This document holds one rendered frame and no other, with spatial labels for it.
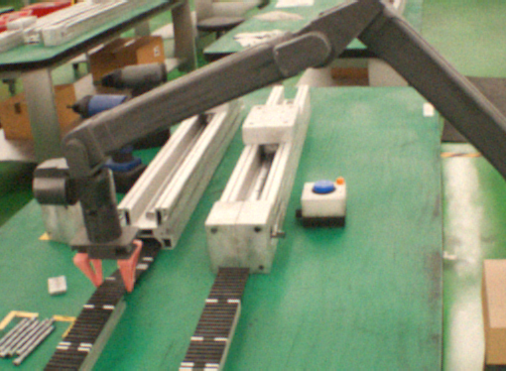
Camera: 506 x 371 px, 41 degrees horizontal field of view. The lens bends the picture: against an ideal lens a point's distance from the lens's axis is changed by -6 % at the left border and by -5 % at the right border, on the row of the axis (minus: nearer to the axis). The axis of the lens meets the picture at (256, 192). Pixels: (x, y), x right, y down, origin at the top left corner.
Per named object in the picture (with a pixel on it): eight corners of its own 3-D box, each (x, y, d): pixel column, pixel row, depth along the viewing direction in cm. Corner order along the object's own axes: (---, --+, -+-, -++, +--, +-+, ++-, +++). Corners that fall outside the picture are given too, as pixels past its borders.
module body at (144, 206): (174, 249, 129) (167, 207, 126) (123, 249, 131) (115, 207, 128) (245, 116, 202) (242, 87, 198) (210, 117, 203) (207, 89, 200)
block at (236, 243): (284, 274, 118) (280, 222, 114) (211, 274, 120) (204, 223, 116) (290, 248, 126) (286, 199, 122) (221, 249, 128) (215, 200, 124)
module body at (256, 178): (276, 248, 126) (272, 205, 123) (221, 249, 128) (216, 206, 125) (311, 114, 198) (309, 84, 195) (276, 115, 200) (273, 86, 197)
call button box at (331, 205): (345, 227, 131) (343, 196, 129) (294, 228, 133) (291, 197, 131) (346, 209, 139) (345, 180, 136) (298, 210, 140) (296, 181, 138)
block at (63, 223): (87, 248, 132) (77, 203, 129) (48, 238, 138) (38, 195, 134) (119, 227, 140) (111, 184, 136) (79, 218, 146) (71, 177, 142)
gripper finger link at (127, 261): (109, 278, 117) (99, 228, 113) (149, 279, 115) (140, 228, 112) (96, 300, 110) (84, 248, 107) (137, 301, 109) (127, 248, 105)
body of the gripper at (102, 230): (84, 236, 114) (76, 194, 111) (142, 236, 112) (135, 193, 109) (70, 255, 108) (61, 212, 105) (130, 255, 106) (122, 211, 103)
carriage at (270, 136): (295, 155, 153) (293, 125, 150) (244, 156, 155) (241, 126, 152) (302, 131, 167) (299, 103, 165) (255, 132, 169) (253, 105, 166)
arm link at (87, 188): (100, 175, 101) (116, 161, 106) (61, 175, 103) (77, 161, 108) (108, 217, 104) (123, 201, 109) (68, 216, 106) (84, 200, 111)
